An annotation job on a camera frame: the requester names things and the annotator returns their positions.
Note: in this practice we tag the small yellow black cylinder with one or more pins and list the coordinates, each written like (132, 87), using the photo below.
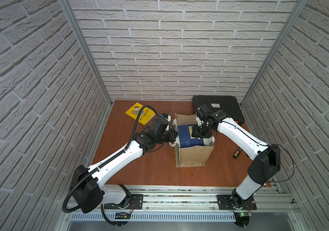
(237, 153)

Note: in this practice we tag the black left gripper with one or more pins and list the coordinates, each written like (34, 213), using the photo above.
(170, 136)

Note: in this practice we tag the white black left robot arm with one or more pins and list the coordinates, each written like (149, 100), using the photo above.
(88, 187)

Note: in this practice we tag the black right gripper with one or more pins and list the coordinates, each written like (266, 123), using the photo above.
(195, 132)

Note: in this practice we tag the blue book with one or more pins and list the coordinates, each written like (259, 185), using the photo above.
(186, 139)

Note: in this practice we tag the aluminium frame post left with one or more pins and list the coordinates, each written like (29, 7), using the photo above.
(67, 9)

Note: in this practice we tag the aluminium frame post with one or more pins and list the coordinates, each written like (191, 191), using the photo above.
(293, 17)
(67, 9)

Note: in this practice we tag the yellow cartoon cover book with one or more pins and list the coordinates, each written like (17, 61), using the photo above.
(145, 115)

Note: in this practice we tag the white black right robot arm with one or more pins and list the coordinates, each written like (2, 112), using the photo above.
(266, 159)

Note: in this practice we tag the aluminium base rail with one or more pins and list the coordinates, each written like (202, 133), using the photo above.
(190, 204)

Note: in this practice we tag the black plastic tool case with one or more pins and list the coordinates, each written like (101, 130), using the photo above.
(228, 104)

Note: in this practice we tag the aluminium frame post right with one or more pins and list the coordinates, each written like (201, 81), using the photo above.
(293, 17)

